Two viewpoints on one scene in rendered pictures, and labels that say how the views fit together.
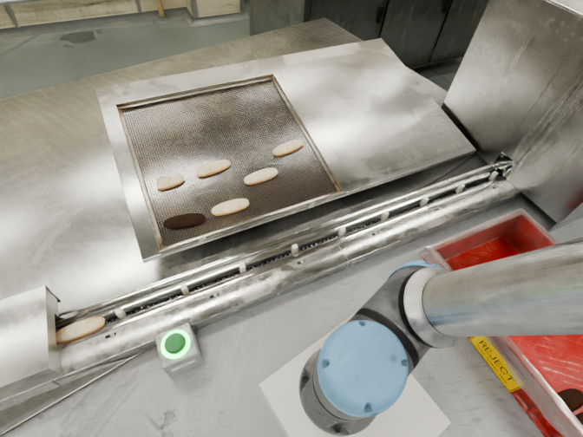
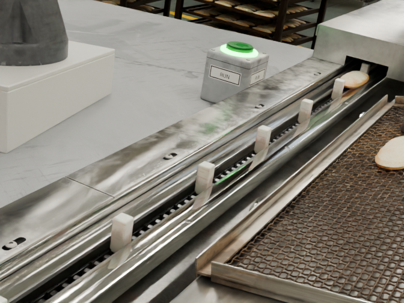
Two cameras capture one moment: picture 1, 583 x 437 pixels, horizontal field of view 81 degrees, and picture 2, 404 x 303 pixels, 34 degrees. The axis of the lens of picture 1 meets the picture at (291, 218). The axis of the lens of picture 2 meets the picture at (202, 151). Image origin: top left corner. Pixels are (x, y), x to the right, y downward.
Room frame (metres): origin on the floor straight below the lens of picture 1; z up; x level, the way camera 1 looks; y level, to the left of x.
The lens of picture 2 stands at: (0.96, -0.36, 1.14)
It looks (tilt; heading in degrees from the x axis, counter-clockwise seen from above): 24 degrees down; 145
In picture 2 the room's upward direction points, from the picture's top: 9 degrees clockwise
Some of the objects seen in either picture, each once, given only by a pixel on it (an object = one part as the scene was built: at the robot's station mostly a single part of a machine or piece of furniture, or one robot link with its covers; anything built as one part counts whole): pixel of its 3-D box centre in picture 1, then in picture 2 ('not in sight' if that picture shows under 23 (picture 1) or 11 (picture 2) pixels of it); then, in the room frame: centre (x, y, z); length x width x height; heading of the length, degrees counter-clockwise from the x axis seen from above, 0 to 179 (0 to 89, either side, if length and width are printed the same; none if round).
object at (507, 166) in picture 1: (504, 165); not in sight; (0.83, -0.64, 0.89); 0.06 x 0.01 x 0.06; 29
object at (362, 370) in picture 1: (359, 368); not in sight; (0.15, -0.12, 1.05); 0.13 x 0.12 x 0.14; 138
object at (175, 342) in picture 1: (175, 343); (239, 50); (0.21, 0.20, 0.90); 0.04 x 0.04 x 0.02
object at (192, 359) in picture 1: (180, 351); (234, 87); (0.21, 0.21, 0.84); 0.08 x 0.08 x 0.11; 29
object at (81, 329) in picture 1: (78, 329); (354, 77); (0.24, 0.42, 0.86); 0.10 x 0.04 x 0.01; 119
